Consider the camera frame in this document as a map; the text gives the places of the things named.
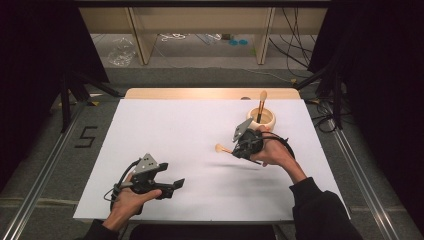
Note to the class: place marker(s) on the beige shelf unit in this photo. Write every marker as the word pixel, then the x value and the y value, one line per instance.
pixel 200 20

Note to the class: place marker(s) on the makeup brush round head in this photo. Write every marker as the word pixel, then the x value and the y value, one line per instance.
pixel 220 148

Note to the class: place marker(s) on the black curtain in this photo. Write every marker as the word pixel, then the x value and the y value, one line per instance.
pixel 36 66
pixel 383 83

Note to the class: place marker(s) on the person's right hand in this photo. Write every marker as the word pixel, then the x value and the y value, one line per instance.
pixel 275 151

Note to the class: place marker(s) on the cream ribbed brush holder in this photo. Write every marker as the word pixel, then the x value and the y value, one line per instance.
pixel 268 118

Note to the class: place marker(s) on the aluminium rail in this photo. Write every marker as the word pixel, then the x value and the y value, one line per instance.
pixel 40 186
pixel 360 183

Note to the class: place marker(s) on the black metal stand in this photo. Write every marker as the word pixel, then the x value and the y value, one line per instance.
pixel 66 100
pixel 336 100

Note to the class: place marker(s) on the white board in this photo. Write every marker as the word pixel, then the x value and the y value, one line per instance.
pixel 186 133

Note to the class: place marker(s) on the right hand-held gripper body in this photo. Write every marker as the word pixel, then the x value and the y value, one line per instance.
pixel 250 141

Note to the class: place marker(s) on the clear plastic bag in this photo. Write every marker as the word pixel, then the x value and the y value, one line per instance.
pixel 121 51

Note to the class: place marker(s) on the makeup brush tapered head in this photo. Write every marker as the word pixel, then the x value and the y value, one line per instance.
pixel 262 103

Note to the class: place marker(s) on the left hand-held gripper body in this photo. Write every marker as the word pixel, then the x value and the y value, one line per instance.
pixel 145 180

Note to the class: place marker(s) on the wooden table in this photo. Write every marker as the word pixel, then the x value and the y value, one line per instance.
pixel 186 93

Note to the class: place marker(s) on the blue round lids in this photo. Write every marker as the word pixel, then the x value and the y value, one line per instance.
pixel 238 42

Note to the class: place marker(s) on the person's left hand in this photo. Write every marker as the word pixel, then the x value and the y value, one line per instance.
pixel 130 203

